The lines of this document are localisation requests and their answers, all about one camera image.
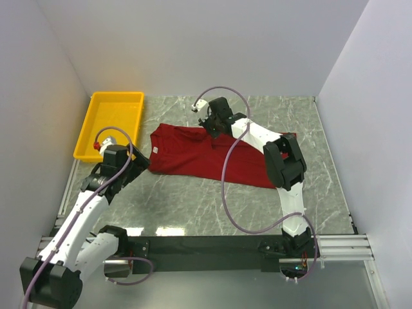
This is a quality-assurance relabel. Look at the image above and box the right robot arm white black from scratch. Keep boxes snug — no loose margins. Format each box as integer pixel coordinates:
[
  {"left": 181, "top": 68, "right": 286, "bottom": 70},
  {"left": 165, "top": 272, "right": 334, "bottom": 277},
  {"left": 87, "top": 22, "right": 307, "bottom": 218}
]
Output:
[{"left": 191, "top": 97, "right": 319, "bottom": 257}]

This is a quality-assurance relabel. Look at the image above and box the yellow plastic tray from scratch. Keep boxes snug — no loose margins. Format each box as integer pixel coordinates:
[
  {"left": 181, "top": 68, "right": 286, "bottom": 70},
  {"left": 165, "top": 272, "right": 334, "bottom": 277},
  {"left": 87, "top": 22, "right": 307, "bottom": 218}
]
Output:
[{"left": 73, "top": 91, "right": 144, "bottom": 163}]

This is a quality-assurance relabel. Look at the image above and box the black base beam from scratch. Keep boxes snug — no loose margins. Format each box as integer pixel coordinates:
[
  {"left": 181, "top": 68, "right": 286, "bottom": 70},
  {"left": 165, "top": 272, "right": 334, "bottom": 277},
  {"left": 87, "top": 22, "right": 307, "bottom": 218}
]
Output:
[{"left": 128, "top": 234, "right": 321, "bottom": 274}]

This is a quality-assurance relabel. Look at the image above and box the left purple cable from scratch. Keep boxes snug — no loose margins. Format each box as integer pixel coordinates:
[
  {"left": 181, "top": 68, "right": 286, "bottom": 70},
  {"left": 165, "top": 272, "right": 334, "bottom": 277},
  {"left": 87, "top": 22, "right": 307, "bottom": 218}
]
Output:
[{"left": 21, "top": 126, "right": 155, "bottom": 309}]

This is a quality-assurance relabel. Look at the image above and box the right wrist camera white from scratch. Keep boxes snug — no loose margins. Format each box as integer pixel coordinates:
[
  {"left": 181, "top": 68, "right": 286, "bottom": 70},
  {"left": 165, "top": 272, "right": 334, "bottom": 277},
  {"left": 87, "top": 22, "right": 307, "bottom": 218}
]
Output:
[{"left": 191, "top": 99, "right": 208, "bottom": 113}]

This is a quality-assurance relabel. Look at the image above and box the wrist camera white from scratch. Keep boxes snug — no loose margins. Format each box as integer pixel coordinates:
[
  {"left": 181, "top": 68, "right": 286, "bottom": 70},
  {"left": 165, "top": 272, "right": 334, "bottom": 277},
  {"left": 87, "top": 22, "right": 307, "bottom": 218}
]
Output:
[
  {"left": 93, "top": 136, "right": 117, "bottom": 156},
  {"left": 191, "top": 99, "right": 208, "bottom": 113}
]

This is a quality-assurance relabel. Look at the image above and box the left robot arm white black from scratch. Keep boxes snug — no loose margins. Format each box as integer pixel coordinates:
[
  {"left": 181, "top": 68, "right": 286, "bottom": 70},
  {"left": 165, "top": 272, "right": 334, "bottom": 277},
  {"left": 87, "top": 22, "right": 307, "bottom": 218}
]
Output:
[{"left": 19, "top": 143, "right": 154, "bottom": 308}]

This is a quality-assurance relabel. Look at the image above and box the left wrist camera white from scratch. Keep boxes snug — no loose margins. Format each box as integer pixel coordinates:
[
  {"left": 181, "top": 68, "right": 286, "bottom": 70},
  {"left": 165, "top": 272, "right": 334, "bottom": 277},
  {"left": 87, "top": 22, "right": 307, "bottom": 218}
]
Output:
[{"left": 93, "top": 136, "right": 117, "bottom": 156}]

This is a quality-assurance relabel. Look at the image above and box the red t shirt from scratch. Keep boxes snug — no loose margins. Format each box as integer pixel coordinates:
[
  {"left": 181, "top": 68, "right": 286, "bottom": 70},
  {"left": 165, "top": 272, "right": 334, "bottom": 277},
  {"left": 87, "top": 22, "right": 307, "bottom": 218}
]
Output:
[{"left": 148, "top": 122, "right": 299, "bottom": 190}]

